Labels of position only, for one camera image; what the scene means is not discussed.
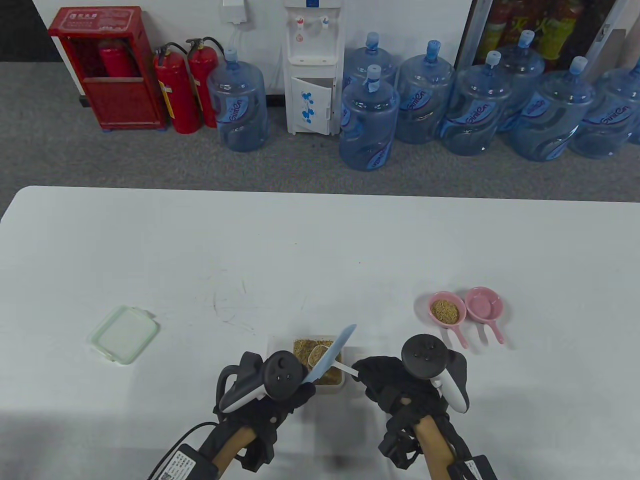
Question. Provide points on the person's right hand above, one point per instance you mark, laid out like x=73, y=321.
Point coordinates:
x=385, y=377

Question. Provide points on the white water dispenser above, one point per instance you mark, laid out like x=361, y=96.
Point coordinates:
x=310, y=50

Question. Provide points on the black white right hand controller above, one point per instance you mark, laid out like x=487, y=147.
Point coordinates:
x=424, y=356

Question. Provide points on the white sesame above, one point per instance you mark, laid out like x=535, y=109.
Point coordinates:
x=301, y=346

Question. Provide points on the red fire extinguisher cabinet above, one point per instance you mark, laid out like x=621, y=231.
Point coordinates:
x=120, y=100

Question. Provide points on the row of blue water jugs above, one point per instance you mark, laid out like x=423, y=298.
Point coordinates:
x=370, y=120

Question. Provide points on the white coffee spoon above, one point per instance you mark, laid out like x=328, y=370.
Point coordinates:
x=347, y=369

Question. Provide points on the person's left forearm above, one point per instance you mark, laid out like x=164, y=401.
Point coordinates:
x=235, y=447

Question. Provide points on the clear green-rimmed container lid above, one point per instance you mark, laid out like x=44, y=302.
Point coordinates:
x=125, y=335

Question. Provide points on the small white sesame portion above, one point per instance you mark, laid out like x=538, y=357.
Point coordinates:
x=445, y=311

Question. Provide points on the red yellow framed poster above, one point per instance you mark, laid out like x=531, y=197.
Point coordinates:
x=550, y=25

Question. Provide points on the white wall box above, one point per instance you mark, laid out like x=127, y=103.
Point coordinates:
x=234, y=12

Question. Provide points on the light blue knife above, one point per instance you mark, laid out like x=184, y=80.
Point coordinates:
x=335, y=350

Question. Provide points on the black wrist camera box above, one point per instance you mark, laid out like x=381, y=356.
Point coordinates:
x=185, y=465
x=475, y=470

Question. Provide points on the red fire extinguisher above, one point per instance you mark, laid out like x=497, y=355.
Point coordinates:
x=177, y=95
x=115, y=62
x=202, y=70

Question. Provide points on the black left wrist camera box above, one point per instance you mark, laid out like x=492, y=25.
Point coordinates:
x=185, y=465

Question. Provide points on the person's left hand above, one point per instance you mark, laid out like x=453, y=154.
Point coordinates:
x=275, y=415

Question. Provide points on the clear plastic container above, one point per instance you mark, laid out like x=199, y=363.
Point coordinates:
x=337, y=387

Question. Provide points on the person's right forearm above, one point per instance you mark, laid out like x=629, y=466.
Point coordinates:
x=432, y=445

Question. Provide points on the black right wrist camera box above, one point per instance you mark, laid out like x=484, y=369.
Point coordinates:
x=475, y=470

